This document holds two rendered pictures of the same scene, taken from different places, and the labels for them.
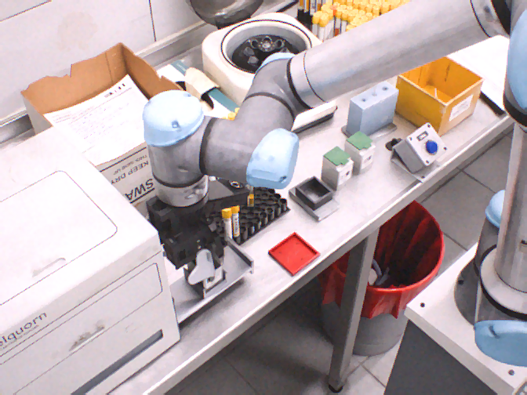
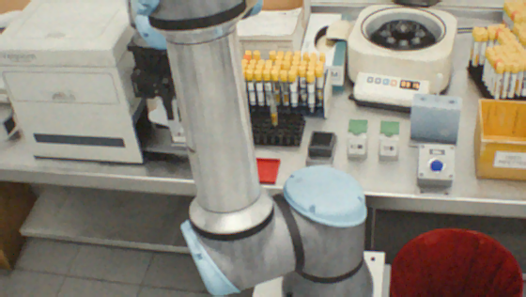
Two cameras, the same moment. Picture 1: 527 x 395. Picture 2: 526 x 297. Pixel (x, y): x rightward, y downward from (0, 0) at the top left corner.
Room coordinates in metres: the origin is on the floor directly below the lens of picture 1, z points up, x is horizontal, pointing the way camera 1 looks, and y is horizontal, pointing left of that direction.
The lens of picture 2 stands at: (0.16, -0.89, 1.79)
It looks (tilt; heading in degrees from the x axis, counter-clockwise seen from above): 41 degrees down; 57
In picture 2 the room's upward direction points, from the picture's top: 7 degrees counter-clockwise
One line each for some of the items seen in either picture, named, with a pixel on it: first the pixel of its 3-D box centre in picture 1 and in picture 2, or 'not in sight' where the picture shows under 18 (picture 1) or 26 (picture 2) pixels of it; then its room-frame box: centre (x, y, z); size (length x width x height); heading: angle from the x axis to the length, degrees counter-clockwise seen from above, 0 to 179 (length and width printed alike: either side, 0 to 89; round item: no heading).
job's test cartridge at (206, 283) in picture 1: (204, 268); (182, 127); (0.61, 0.10, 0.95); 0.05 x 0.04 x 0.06; 41
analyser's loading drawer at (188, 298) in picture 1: (195, 285); (175, 137); (0.60, 0.11, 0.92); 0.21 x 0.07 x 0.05; 131
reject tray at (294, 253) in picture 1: (294, 253); (261, 169); (0.70, -0.06, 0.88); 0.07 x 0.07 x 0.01; 41
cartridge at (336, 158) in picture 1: (336, 168); (357, 138); (0.88, -0.15, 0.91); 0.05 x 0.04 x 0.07; 41
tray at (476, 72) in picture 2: not in sight; (496, 81); (1.28, -0.21, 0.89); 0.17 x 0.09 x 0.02; 58
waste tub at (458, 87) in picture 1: (436, 94); (509, 140); (1.09, -0.38, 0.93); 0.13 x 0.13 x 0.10; 41
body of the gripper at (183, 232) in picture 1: (182, 219); (156, 66); (0.60, 0.12, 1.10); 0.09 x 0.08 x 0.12; 131
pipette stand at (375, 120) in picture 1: (371, 113); (435, 119); (1.03, -0.23, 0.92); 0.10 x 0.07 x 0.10; 126
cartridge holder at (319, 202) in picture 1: (314, 195); (321, 146); (0.83, -0.10, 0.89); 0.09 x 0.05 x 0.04; 39
